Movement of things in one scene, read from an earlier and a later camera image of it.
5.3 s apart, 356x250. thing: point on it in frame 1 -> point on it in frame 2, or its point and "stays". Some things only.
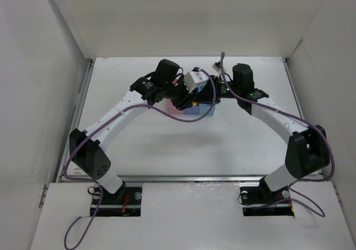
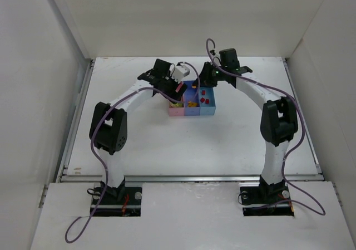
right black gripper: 207,93 -> 207,79
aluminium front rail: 190,177 stays
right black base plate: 260,200 stays
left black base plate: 127,201 stays
